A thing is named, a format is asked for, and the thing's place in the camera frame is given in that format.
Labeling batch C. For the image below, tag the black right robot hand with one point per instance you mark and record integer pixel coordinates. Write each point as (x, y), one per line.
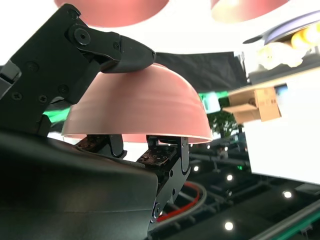
(62, 187)

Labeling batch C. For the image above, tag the pink plastic bowl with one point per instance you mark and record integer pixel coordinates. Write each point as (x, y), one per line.
(245, 12)
(140, 105)
(112, 12)

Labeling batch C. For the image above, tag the green plant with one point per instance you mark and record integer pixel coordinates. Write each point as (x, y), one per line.
(222, 122)

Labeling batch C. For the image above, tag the black backdrop curtain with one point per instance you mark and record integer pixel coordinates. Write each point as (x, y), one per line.
(200, 72)

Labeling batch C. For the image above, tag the brown cardboard box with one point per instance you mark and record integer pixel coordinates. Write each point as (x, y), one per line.
(265, 105)

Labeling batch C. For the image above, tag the white panel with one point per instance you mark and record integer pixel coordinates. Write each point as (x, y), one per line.
(282, 137)

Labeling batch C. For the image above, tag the yellow round object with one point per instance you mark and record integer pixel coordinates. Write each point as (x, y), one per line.
(302, 37)

